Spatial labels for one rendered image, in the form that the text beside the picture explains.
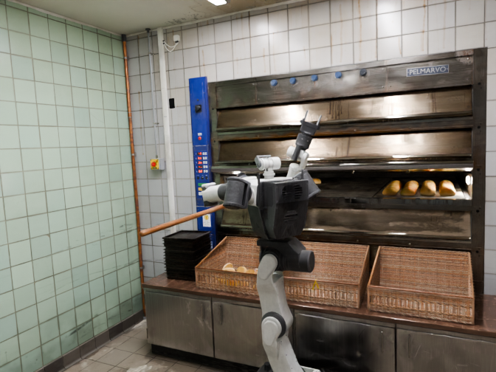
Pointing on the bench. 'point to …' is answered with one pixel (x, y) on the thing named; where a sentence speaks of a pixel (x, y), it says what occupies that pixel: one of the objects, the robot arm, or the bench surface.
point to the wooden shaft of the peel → (179, 221)
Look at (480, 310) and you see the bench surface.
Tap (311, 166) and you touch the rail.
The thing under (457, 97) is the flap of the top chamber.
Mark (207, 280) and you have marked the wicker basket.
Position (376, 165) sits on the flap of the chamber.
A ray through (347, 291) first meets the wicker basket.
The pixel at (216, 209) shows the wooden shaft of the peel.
